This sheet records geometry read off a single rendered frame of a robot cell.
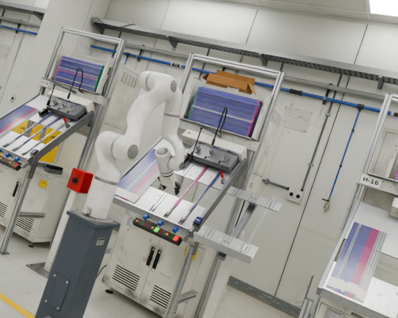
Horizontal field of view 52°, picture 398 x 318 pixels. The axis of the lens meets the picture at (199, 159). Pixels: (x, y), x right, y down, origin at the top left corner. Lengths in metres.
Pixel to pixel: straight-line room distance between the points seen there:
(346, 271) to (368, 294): 0.15
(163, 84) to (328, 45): 2.79
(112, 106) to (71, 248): 1.98
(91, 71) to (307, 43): 2.25
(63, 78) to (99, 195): 2.07
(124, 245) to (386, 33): 3.17
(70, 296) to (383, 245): 1.64
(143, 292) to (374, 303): 1.51
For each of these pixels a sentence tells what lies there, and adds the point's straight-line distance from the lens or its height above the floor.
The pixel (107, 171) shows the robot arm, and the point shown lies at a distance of 1.97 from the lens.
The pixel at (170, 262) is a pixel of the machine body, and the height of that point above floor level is 0.41.
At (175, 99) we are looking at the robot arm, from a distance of 2.19.
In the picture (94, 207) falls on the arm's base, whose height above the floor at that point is 0.76.
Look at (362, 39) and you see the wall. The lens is 4.54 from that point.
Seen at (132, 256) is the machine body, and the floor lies 0.33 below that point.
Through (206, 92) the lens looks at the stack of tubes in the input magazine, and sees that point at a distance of 3.03.
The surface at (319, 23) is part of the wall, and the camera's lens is 4.67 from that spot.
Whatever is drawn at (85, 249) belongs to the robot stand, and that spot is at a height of 0.57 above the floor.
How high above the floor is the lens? 1.12
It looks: level
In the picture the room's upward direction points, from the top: 19 degrees clockwise
